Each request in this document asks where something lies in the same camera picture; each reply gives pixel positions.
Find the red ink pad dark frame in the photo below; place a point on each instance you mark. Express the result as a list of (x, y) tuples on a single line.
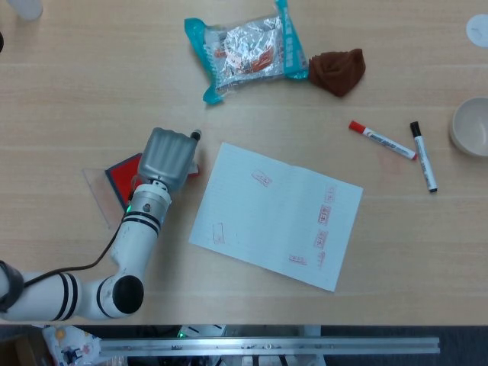
[(118, 175)]

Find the black mesh pen holder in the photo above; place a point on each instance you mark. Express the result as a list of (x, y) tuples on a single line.
[(1, 42)]

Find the white paper sheet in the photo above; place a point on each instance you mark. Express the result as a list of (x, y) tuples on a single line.
[(274, 217)]

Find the white printed plastic bag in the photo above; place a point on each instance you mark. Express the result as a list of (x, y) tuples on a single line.
[(72, 343)]

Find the small red white stamp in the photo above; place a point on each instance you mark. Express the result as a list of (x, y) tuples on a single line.
[(194, 169)]

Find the black whiteboard marker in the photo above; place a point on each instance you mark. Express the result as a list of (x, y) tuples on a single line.
[(424, 156)]

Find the brown folded cloth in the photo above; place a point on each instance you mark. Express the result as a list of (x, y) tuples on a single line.
[(337, 72)]

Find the red whiteboard marker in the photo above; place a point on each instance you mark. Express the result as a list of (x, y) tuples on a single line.
[(383, 140)]

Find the clear plastic squeeze bottle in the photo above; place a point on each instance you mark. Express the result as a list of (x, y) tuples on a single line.
[(26, 7)]

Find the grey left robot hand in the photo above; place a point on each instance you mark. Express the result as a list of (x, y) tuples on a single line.
[(167, 156)]

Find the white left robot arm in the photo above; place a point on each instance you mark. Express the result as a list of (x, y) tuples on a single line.
[(133, 244)]

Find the teal and silver snack package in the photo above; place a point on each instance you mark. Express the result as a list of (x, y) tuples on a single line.
[(248, 53)]

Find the transparent ink pad lid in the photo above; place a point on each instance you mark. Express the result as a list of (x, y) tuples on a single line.
[(97, 190)]

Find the beige bowl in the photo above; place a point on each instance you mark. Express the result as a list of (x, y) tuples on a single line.
[(472, 126)]

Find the aluminium rail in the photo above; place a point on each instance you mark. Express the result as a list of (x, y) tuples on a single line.
[(267, 346)]

